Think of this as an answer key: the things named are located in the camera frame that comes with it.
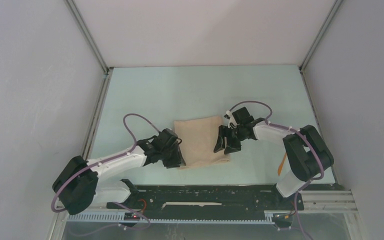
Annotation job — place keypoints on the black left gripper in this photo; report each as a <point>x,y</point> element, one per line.
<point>177,159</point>

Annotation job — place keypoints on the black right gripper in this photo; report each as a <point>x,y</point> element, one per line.
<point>220,143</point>

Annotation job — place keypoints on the beige cloth napkin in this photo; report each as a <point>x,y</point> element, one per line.
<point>199,137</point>

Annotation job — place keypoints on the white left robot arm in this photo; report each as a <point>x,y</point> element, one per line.
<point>86,182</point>

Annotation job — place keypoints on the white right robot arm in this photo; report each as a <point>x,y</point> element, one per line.
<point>307,153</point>

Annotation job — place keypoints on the orange plastic knife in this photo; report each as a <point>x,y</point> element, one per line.
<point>282,163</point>

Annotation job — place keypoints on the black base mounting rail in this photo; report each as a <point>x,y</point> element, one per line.
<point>210,202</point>

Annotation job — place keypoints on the aluminium corner frame post right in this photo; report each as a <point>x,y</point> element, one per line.
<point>321,33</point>

